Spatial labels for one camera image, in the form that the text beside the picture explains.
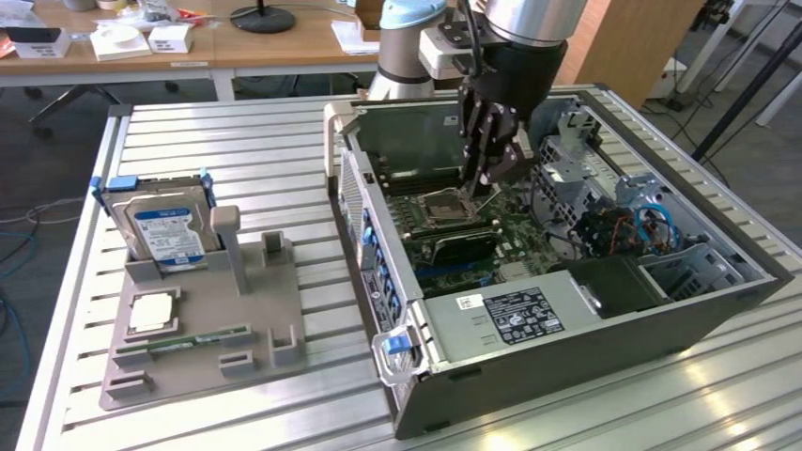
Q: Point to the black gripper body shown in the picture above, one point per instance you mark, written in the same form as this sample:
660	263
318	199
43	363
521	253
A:
520	75

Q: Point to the black graphics card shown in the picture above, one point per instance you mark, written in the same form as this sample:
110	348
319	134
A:
463	246

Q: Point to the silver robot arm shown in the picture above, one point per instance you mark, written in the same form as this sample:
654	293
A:
407	56

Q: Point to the large metal disk bay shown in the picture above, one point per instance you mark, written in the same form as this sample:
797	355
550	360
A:
564	188

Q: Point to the CPU socket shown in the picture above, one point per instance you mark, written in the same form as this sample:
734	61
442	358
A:
446	207

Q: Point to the green motherboard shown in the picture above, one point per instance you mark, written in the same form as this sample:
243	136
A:
520	235

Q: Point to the wooden cabinet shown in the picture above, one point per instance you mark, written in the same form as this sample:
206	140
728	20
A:
658	47

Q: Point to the stack of papers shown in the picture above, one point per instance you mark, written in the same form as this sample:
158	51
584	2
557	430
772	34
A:
351	42

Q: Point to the cardboard box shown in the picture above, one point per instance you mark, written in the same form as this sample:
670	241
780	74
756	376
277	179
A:
366	11

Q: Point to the blue expansion slot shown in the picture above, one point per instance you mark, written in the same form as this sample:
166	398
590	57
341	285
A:
426	271

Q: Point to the black air shroud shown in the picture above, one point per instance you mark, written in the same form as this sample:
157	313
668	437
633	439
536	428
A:
621	286

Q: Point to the black tripod pole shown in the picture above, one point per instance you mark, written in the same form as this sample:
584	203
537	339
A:
740	98

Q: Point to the small metal disk bay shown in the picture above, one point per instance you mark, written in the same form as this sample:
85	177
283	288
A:
696	272

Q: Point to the grey power supply unit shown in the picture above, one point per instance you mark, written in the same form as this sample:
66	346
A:
463	329

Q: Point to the black lamp base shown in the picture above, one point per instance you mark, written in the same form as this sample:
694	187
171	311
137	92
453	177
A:
262	21

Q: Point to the open dark PC case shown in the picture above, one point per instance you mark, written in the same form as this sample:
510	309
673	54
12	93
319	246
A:
564	357

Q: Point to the blue case latch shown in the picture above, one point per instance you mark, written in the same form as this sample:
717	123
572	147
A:
397	348

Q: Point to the hard disk in blue carrier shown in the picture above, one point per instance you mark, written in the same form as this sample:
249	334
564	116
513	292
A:
166	230

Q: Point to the plain white box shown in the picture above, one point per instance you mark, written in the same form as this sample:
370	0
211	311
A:
170	40

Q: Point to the white box with round hole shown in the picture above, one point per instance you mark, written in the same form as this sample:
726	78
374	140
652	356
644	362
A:
121	43

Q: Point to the green RAM stick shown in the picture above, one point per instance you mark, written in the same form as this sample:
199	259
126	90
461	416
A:
185	340

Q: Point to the silver CPU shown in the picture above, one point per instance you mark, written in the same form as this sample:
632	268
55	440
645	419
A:
153	312

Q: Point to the black chair base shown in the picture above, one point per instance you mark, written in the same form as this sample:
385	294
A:
68	101

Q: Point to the grey parts rack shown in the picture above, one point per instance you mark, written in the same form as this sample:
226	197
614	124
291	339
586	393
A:
201	371

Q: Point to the wooden desk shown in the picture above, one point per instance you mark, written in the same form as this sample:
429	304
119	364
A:
75	66

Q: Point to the white labelled box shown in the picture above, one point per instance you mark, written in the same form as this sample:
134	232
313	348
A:
44	51

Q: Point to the flat black box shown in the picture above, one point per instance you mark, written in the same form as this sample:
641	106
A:
35	35

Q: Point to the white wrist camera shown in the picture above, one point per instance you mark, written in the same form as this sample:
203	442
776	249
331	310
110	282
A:
438	56

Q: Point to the white table frame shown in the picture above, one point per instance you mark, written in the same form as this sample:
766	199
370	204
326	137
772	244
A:
714	47

